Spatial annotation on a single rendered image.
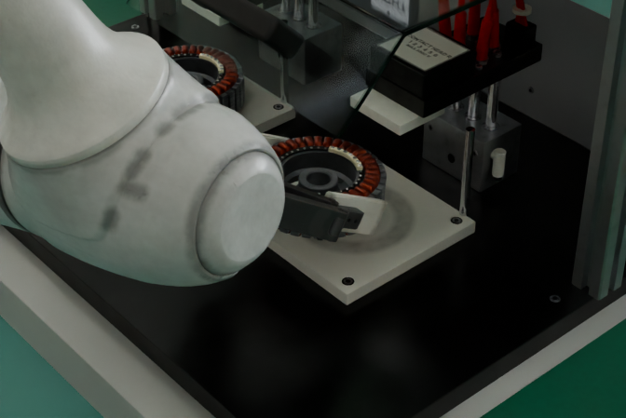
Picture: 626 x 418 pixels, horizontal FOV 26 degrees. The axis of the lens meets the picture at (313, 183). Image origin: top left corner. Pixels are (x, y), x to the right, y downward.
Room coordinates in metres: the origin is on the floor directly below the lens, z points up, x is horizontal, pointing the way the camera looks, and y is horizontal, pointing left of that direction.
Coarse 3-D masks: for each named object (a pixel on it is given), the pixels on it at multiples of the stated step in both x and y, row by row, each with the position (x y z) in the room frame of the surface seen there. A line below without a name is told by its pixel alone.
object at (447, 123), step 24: (432, 120) 1.04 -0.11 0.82; (456, 120) 1.03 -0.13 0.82; (480, 120) 1.03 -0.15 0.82; (504, 120) 1.03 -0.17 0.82; (432, 144) 1.04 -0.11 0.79; (456, 144) 1.02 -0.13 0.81; (480, 144) 0.99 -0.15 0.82; (504, 144) 1.01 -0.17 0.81; (456, 168) 1.01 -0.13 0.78; (480, 168) 0.99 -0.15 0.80
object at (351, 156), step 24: (288, 144) 0.95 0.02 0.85; (312, 144) 0.95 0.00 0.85; (336, 144) 0.95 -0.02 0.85; (288, 168) 0.93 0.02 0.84; (312, 168) 0.93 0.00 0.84; (336, 168) 0.94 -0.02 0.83; (360, 168) 0.92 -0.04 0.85; (384, 168) 0.93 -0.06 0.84; (336, 192) 0.89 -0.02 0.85; (360, 192) 0.88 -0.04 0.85; (384, 192) 0.90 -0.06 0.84
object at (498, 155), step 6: (498, 150) 1.00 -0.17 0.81; (504, 150) 1.00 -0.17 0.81; (492, 156) 1.00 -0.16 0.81; (498, 156) 0.99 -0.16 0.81; (504, 156) 0.99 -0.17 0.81; (498, 162) 0.99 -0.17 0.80; (504, 162) 0.99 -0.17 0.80; (492, 168) 1.00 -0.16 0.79; (498, 168) 0.99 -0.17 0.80; (504, 168) 0.99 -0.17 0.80; (492, 174) 0.99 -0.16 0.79; (498, 174) 0.99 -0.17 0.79; (498, 180) 0.99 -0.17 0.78
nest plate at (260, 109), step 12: (204, 84) 1.16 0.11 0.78; (252, 84) 1.16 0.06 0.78; (252, 96) 1.14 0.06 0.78; (264, 96) 1.14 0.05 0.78; (240, 108) 1.12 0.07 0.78; (252, 108) 1.12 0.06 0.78; (264, 108) 1.12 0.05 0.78; (276, 108) 1.12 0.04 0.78; (288, 108) 1.12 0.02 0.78; (252, 120) 1.09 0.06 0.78; (264, 120) 1.09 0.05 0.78; (276, 120) 1.10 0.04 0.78; (288, 120) 1.11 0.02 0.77
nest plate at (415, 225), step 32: (416, 192) 0.98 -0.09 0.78; (384, 224) 0.93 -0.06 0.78; (416, 224) 0.93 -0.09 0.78; (448, 224) 0.93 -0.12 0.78; (288, 256) 0.89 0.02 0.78; (320, 256) 0.89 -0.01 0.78; (352, 256) 0.89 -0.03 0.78; (384, 256) 0.89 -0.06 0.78; (416, 256) 0.89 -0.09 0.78; (352, 288) 0.84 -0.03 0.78
